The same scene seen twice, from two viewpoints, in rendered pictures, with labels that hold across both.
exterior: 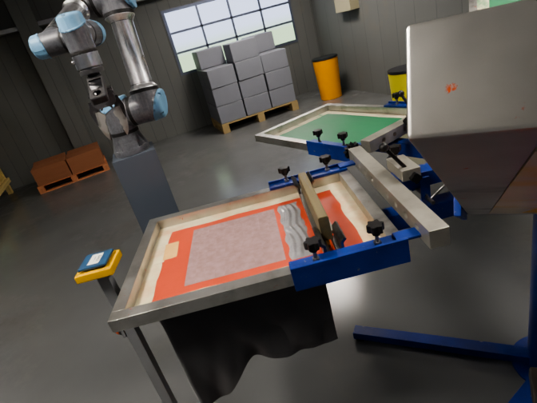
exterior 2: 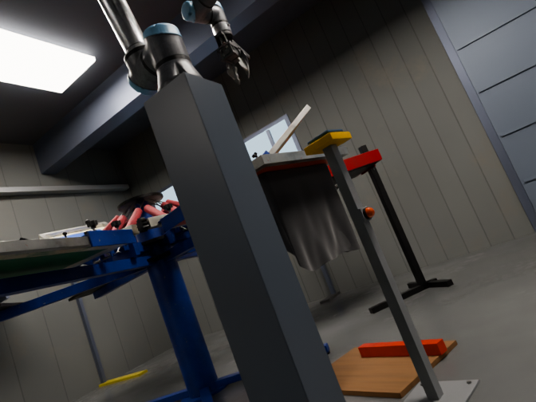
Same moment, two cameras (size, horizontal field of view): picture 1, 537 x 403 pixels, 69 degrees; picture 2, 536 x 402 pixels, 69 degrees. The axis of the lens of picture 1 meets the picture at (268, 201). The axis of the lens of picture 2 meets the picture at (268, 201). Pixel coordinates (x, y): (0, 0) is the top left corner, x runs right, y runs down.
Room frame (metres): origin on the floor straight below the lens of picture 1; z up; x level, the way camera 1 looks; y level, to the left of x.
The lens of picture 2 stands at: (2.46, 1.37, 0.62)
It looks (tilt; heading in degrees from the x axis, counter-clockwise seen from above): 8 degrees up; 222
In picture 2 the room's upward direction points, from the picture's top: 21 degrees counter-clockwise
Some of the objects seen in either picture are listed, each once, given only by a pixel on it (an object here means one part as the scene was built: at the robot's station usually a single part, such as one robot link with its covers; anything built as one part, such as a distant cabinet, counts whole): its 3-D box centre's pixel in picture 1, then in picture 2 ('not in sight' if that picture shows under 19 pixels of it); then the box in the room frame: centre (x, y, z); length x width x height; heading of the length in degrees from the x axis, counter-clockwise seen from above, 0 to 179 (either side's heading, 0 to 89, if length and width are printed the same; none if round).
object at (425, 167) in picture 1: (421, 175); not in sight; (1.10, -0.49, 1.02); 0.17 x 0.06 x 0.05; 89
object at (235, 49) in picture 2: (99, 89); (228, 48); (1.29, 0.41, 1.50); 0.09 x 0.08 x 0.12; 14
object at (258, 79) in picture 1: (244, 81); not in sight; (7.18, -0.17, 0.67); 1.41 x 0.90 x 1.33; 104
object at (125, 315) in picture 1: (252, 233); (253, 189); (1.11, 0.08, 0.97); 0.79 x 0.58 x 0.04; 89
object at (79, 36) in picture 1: (76, 33); (215, 16); (1.28, 0.41, 1.66); 0.09 x 0.08 x 0.11; 176
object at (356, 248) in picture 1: (348, 260); not in sight; (0.83, -0.16, 0.98); 0.30 x 0.05 x 0.07; 89
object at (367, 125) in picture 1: (357, 111); (41, 246); (1.89, -0.54, 1.05); 1.08 x 0.61 x 0.23; 29
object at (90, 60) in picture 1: (86, 61); (222, 31); (1.28, 0.41, 1.58); 0.08 x 0.08 x 0.05
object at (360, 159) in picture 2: not in sight; (333, 175); (-0.12, -0.24, 1.06); 0.61 x 0.46 x 0.12; 149
